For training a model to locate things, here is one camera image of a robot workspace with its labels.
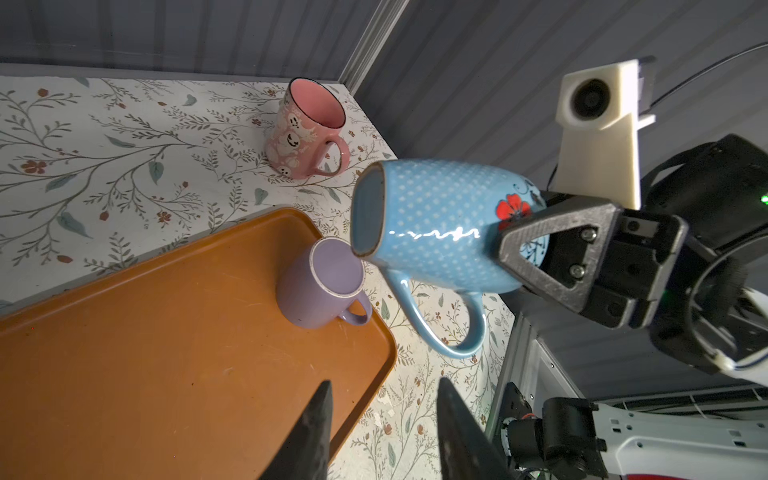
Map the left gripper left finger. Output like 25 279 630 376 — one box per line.
258 380 333 480

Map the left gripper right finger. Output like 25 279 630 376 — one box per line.
436 377 513 480

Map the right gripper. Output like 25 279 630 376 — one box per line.
496 192 689 329

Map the purple mug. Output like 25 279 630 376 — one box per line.
276 237 373 329

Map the blue dotted mug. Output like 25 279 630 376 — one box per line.
350 159 546 359

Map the pink ghost pattern mug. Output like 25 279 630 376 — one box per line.
265 78 350 180

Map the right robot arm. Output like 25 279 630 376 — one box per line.
494 134 767 479

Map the orange plastic tray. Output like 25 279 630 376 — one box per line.
1 208 397 479

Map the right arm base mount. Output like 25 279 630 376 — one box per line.
487 382 543 470

